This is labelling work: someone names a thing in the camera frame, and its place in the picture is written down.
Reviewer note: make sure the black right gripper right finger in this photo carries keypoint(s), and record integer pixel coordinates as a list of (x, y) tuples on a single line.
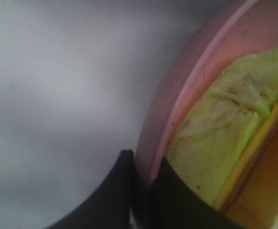
[(169, 204)]

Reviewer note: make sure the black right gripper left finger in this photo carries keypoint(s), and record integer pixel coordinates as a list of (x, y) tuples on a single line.
[(108, 207)]

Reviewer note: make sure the toast sandwich with lettuce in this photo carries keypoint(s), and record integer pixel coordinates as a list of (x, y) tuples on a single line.
[(226, 148)]

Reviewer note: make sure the pink round plate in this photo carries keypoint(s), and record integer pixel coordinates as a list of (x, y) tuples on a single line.
[(241, 27)]

